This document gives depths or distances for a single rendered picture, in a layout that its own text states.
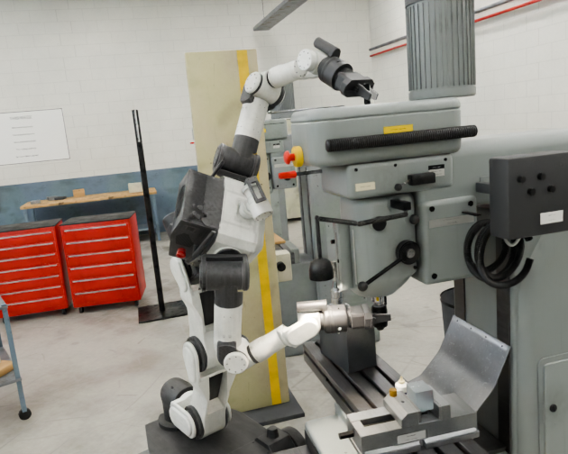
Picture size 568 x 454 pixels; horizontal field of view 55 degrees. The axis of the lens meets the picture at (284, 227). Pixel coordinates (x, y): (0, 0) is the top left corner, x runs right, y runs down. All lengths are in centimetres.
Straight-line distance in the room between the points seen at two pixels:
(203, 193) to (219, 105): 158
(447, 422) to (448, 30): 111
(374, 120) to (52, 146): 935
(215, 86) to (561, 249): 215
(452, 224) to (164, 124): 914
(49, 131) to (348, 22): 604
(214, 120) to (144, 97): 731
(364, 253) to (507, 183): 44
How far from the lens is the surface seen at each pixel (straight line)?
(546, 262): 184
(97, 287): 626
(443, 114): 164
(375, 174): 155
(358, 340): 201
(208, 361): 213
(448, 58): 170
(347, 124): 150
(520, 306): 184
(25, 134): 1067
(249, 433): 249
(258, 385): 369
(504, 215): 149
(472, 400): 193
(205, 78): 329
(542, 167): 153
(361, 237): 161
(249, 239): 173
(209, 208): 173
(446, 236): 169
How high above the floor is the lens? 186
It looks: 11 degrees down
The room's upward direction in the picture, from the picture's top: 5 degrees counter-clockwise
